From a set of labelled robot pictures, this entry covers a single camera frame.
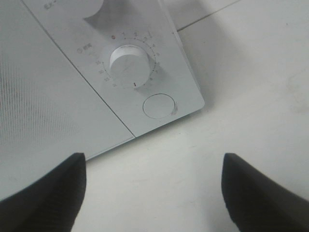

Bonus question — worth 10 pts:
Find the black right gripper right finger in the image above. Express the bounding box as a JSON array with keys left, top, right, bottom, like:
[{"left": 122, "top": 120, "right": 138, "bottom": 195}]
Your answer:
[{"left": 222, "top": 153, "right": 309, "bottom": 232}]

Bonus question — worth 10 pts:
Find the round white door button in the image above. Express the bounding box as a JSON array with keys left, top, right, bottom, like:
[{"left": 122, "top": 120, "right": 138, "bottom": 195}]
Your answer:
[{"left": 142, "top": 93, "right": 176, "bottom": 119}]

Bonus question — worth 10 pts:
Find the lower white timer knob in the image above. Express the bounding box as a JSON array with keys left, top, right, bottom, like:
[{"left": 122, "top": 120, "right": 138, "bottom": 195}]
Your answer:
[{"left": 109, "top": 44, "right": 151, "bottom": 88}]

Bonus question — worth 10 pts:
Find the upper white round knob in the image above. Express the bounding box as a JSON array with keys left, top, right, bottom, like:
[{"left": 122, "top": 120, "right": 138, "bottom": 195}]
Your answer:
[{"left": 81, "top": 0, "right": 104, "bottom": 18}]

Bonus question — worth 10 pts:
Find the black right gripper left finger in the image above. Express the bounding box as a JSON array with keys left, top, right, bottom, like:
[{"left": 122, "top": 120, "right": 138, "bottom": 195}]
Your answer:
[{"left": 0, "top": 153, "right": 86, "bottom": 232}]

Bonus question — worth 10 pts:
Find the white microwave oven body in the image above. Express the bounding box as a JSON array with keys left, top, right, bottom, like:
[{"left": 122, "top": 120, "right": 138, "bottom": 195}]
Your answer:
[{"left": 21, "top": 0, "right": 204, "bottom": 140}]

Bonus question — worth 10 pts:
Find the white microwave door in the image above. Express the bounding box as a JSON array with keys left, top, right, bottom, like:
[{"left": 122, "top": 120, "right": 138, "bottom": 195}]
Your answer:
[{"left": 0, "top": 0, "right": 133, "bottom": 199}]

